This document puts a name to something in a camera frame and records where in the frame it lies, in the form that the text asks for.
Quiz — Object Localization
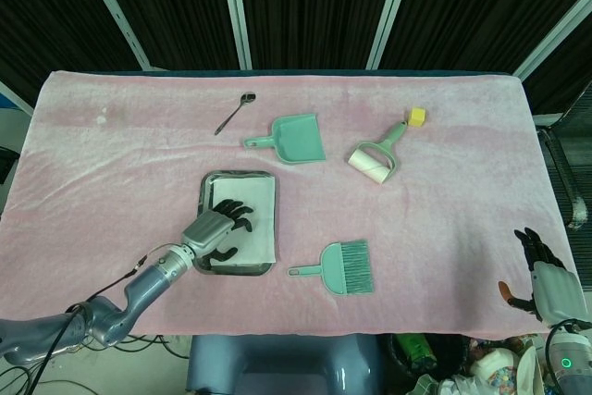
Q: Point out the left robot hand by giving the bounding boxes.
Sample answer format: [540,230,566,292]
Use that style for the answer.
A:
[180,199,255,269]

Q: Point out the green bottle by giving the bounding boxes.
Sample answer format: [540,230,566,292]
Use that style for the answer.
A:
[398,333,439,371]

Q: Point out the black office chair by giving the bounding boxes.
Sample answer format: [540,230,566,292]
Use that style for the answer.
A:
[531,84,592,229]

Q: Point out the white floral bag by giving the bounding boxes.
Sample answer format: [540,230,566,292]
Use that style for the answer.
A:
[469,349,522,395]

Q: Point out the metal spoon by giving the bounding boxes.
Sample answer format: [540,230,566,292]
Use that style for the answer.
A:
[214,92,257,137]

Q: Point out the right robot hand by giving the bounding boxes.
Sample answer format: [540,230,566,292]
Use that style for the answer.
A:
[497,227,587,326]

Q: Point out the green hand brush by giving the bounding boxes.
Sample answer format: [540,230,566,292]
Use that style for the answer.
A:
[287,239,375,297]

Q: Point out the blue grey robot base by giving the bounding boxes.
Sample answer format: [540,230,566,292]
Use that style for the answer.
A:
[186,333,384,395]

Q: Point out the green lint roller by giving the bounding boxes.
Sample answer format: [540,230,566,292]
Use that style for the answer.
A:
[347,120,409,187]

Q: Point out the black floor cables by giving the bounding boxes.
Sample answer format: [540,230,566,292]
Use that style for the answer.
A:
[0,333,191,395]

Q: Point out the pink fluffy tablecloth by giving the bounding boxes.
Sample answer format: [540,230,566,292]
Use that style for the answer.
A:
[0,69,587,337]

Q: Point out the white paper sheet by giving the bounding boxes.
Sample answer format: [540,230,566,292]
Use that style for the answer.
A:
[210,179,278,268]

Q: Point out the metal tray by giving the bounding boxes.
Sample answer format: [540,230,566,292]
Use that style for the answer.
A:
[191,170,278,277]

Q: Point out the green plastic dustpan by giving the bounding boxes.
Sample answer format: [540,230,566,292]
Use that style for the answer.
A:
[243,112,327,167]

